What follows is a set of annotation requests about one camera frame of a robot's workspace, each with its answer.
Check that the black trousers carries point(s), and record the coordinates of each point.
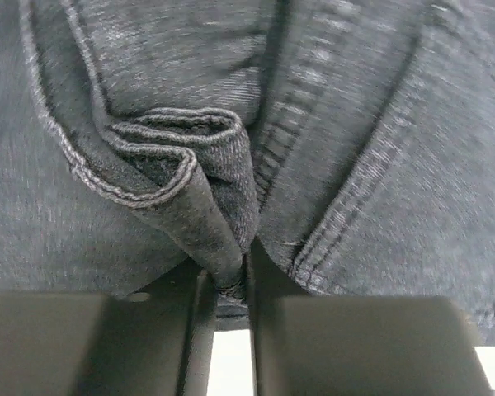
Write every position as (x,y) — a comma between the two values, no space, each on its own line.
(354,139)

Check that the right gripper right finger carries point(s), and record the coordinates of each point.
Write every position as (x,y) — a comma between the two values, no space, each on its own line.
(351,345)

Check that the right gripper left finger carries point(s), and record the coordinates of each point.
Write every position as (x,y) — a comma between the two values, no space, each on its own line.
(156,341)

